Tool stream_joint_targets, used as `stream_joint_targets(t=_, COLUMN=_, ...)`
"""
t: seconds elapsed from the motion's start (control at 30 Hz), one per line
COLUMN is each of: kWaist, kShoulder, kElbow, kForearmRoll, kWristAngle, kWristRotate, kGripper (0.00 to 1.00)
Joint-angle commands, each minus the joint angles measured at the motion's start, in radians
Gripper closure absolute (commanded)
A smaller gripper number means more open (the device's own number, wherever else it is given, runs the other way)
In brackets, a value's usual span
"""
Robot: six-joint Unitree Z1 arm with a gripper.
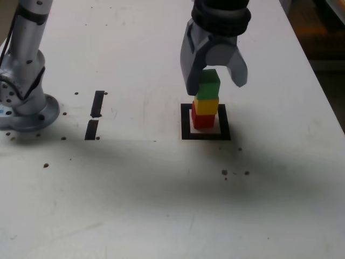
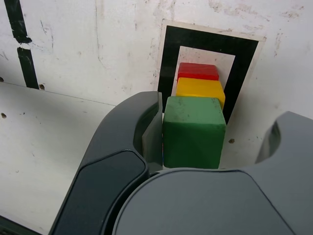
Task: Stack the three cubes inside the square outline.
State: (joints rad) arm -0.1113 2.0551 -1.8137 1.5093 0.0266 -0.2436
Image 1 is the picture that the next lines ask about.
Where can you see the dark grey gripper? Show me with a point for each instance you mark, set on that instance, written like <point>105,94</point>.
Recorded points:
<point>223,40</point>

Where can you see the green cube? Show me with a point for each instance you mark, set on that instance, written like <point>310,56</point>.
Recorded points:
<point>210,87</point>

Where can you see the yellow cube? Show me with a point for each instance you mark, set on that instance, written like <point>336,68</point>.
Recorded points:
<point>206,106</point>

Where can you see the red cube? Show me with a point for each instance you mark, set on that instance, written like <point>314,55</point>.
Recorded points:
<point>203,121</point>

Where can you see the black tape square outline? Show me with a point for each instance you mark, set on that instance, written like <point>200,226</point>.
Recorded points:
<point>184,124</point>

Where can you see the brown wooden furniture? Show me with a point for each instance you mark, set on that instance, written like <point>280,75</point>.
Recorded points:
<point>323,40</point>

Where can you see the black tape strip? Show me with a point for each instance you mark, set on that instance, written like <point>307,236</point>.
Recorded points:
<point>91,130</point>

